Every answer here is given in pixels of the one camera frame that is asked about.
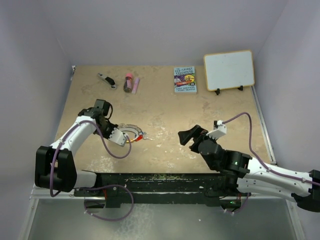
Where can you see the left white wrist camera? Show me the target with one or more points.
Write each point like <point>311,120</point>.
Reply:
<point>118,137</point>

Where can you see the red key tag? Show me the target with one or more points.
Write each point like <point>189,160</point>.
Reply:
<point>140,137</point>

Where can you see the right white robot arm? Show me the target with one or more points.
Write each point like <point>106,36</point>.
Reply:
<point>249,174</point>

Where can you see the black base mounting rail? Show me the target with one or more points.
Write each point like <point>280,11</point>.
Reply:
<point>210,189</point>

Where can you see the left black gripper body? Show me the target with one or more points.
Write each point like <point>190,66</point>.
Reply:
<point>106,129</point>

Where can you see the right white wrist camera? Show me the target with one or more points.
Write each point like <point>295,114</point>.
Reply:
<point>219,130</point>

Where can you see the pink capped dark bottle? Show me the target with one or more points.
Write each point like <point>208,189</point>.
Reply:
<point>127,87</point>

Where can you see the small whiteboard on stand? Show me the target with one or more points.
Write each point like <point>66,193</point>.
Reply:
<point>229,70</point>

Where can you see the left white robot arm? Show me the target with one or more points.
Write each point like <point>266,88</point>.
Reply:
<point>54,164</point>

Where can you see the treehouse paperback book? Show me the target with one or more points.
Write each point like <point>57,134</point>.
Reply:
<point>184,79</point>

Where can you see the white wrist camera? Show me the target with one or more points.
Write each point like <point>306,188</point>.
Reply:
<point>219,130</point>
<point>118,137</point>

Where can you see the purple highlighter pen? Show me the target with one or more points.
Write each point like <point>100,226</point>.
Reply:
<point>135,85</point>

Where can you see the keyring yellow clip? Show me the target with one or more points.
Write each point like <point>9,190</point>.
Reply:
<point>131,128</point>

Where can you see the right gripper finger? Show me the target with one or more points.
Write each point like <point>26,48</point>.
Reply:
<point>184,139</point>
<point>193,132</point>

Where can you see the green key tag with key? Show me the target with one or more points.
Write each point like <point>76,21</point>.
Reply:
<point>147,137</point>

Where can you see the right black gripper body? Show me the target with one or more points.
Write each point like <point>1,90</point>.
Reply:
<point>194,147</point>

